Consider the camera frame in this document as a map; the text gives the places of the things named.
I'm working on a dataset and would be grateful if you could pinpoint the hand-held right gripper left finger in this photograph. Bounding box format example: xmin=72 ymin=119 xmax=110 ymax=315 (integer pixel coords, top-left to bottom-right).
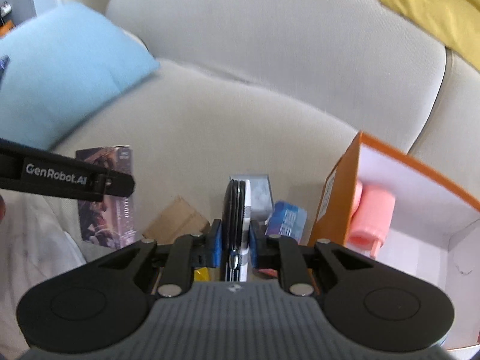
xmin=95 ymin=218 xmax=226 ymax=299

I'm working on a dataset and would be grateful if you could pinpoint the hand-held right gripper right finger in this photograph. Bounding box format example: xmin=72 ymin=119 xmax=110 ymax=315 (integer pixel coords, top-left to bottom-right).
xmin=249 ymin=219 xmax=376 ymax=298

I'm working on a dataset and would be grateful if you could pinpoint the purple printed box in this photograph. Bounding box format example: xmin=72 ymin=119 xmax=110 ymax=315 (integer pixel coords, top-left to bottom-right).
xmin=75 ymin=144 xmax=136 ymax=249

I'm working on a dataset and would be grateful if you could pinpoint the plaid wallet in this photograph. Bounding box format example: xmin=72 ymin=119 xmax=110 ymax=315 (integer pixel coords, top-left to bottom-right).
xmin=221 ymin=178 xmax=252 ymax=282

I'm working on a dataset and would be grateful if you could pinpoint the blue case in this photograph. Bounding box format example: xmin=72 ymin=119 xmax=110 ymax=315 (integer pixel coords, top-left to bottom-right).
xmin=264 ymin=200 xmax=308 ymax=244

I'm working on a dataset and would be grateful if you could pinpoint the clear plastic cube box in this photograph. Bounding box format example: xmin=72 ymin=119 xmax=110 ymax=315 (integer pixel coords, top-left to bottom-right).
xmin=229 ymin=173 xmax=274 ymax=223

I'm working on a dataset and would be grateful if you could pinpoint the brown cardboard cube box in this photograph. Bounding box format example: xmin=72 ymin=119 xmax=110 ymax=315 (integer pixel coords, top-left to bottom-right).
xmin=142 ymin=195 xmax=211 ymax=246

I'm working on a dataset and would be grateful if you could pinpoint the orange cardboard box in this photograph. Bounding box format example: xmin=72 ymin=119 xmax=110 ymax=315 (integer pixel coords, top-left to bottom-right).
xmin=307 ymin=130 xmax=480 ymax=349

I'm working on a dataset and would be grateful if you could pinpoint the pink pump bottle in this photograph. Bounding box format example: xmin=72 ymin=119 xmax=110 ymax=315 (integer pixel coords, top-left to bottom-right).
xmin=347 ymin=180 xmax=396 ymax=259

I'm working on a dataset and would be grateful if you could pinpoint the light blue pillow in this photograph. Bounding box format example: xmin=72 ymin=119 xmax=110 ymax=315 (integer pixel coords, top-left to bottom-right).
xmin=0 ymin=2 xmax=162 ymax=151

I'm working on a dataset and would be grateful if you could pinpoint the beige fabric sofa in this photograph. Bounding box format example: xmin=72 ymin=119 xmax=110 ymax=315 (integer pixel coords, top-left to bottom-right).
xmin=0 ymin=0 xmax=480 ymax=271

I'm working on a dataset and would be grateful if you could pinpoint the yellow pillow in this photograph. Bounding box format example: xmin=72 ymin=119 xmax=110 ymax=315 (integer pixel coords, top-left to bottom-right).
xmin=379 ymin=0 xmax=480 ymax=72

